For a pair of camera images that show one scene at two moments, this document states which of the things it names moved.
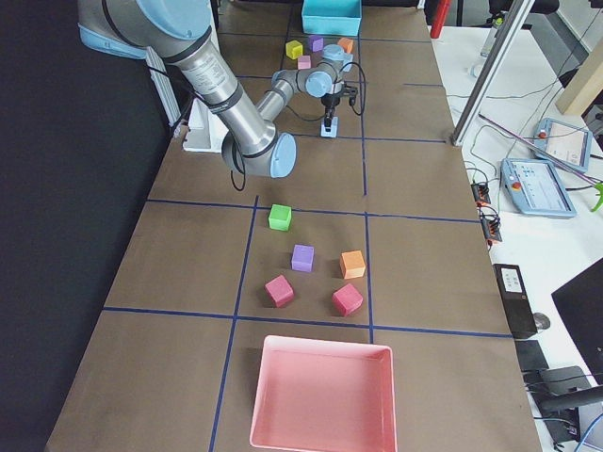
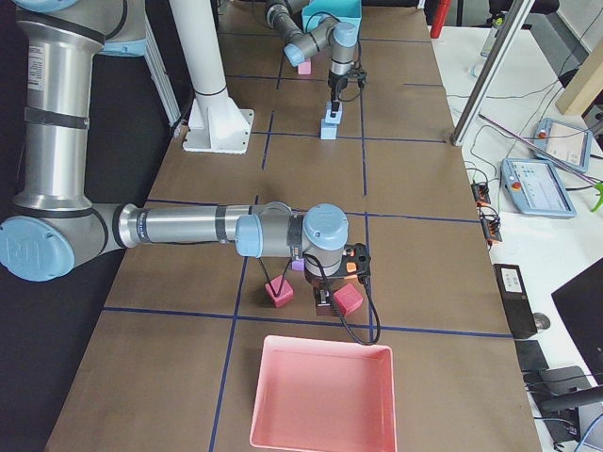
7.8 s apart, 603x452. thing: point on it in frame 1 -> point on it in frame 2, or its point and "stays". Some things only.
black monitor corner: [580, 303] stays
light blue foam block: [334, 128] stays
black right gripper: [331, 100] -> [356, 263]
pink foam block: [304, 62] stays
